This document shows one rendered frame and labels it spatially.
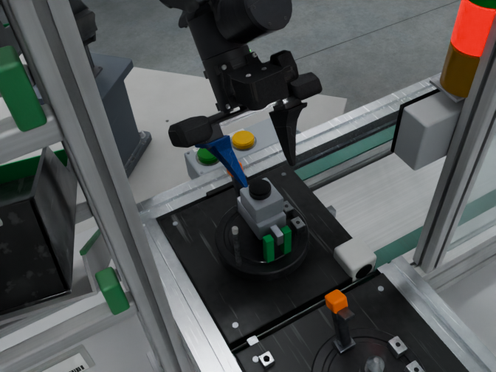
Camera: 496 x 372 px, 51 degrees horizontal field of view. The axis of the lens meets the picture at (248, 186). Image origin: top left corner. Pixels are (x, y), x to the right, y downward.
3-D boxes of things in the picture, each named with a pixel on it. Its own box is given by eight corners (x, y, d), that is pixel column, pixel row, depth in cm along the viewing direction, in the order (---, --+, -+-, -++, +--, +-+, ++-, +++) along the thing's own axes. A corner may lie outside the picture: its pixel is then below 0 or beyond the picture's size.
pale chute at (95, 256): (23, 279, 74) (14, 249, 74) (114, 251, 77) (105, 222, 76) (-47, 340, 47) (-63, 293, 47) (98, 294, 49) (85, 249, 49)
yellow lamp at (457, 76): (429, 79, 56) (439, 39, 53) (464, 63, 58) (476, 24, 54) (463, 104, 53) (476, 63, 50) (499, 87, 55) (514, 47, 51)
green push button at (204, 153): (194, 157, 94) (193, 149, 93) (214, 148, 95) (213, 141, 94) (204, 170, 92) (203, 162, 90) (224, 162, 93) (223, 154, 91)
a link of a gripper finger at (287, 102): (221, 114, 64) (232, 113, 60) (285, 88, 67) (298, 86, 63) (227, 130, 64) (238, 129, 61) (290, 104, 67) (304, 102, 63)
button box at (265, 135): (187, 174, 98) (182, 151, 94) (282, 134, 104) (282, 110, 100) (204, 198, 94) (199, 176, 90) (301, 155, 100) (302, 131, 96)
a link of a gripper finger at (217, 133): (189, 128, 62) (198, 128, 58) (255, 101, 64) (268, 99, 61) (195, 144, 62) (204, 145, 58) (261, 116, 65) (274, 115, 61)
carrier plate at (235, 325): (160, 228, 84) (158, 219, 82) (287, 170, 91) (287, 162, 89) (230, 350, 70) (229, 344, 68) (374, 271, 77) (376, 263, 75)
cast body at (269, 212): (237, 210, 76) (234, 178, 71) (263, 198, 77) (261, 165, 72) (266, 252, 71) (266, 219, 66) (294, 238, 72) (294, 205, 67)
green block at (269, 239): (263, 257, 74) (262, 237, 71) (270, 254, 75) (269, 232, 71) (267, 263, 74) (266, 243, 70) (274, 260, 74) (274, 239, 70)
